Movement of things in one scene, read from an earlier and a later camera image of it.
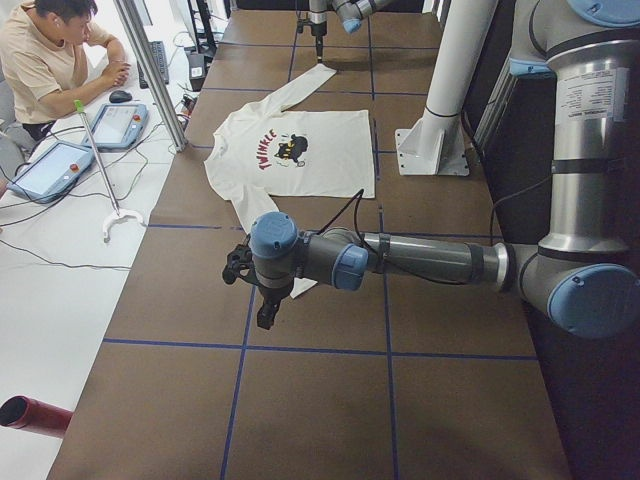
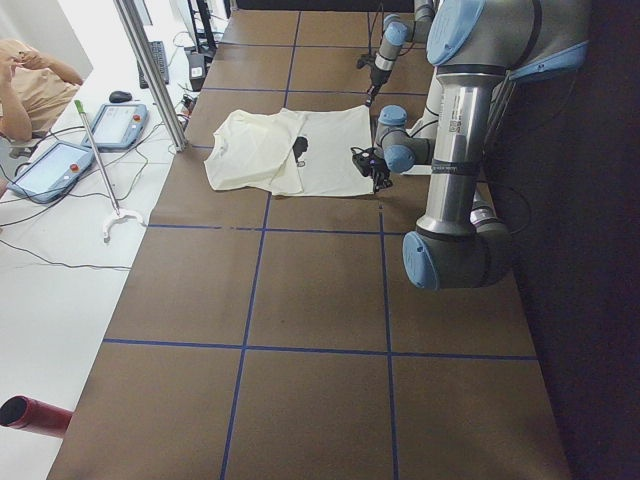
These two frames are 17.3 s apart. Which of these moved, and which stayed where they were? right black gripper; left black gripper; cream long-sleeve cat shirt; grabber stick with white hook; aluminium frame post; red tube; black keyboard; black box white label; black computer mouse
Moved: right black gripper; left black gripper; cream long-sleeve cat shirt
Stayed: grabber stick with white hook; red tube; aluminium frame post; black box white label; black computer mouse; black keyboard
